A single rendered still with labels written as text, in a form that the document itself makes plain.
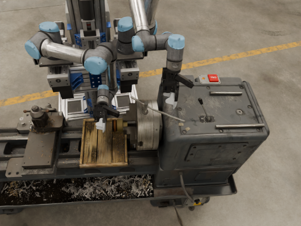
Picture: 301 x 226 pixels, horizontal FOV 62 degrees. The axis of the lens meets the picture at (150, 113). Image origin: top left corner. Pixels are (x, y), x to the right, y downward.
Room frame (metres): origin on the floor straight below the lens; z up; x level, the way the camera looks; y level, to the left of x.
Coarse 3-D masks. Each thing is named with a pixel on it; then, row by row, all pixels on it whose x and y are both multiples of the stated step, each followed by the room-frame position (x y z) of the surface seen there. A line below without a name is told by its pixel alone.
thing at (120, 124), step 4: (112, 120) 0.85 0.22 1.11; (116, 120) 0.85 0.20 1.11; (120, 120) 0.85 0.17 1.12; (112, 124) 0.82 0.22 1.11; (116, 124) 0.82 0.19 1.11; (120, 124) 0.82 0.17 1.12; (124, 124) 0.83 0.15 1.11; (112, 128) 0.80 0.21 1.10; (116, 128) 0.80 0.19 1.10; (120, 128) 0.80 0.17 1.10
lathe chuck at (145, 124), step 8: (136, 104) 0.91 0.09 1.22; (136, 112) 0.88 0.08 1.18; (152, 112) 0.86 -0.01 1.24; (136, 120) 0.85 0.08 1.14; (144, 120) 0.80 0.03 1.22; (152, 120) 0.81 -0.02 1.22; (144, 128) 0.76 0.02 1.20; (152, 128) 0.77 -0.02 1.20; (144, 136) 0.73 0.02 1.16; (152, 136) 0.74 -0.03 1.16; (136, 144) 0.76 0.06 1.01; (144, 144) 0.71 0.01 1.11; (152, 144) 0.72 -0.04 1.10
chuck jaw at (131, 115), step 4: (140, 100) 0.97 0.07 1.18; (132, 104) 0.92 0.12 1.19; (132, 108) 0.91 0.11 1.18; (128, 112) 0.89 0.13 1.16; (132, 112) 0.89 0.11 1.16; (124, 116) 0.87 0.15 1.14; (128, 116) 0.87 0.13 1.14; (132, 116) 0.88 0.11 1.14; (124, 120) 0.85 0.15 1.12; (128, 120) 0.86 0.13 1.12; (132, 120) 0.86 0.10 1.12
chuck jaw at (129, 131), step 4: (124, 128) 0.80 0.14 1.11; (128, 128) 0.81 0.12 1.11; (132, 128) 0.81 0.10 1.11; (136, 128) 0.82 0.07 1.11; (124, 132) 0.78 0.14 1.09; (128, 132) 0.78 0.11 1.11; (132, 132) 0.78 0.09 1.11; (136, 132) 0.78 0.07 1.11; (128, 136) 0.76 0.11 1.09; (132, 136) 0.75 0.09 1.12; (136, 136) 0.75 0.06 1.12; (132, 140) 0.72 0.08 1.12; (136, 140) 0.73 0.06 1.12; (140, 144) 0.71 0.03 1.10
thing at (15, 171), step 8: (24, 120) 0.88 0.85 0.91; (24, 128) 0.82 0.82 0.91; (56, 136) 0.78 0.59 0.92; (56, 144) 0.73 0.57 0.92; (56, 152) 0.67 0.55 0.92; (16, 160) 0.59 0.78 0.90; (56, 160) 0.63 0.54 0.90; (8, 168) 0.54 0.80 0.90; (16, 168) 0.54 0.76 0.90; (40, 168) 0.56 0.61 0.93; (48, 168) 0.56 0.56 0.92; (56, 168) 0.59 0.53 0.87; (8, 176) 0.49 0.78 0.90; (16, 176) 0.50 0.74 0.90; (24, 176) 0.50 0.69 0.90; (32, 176) 0.51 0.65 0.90; (40, 176) 0.52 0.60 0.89; (48, 176) 0.53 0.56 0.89
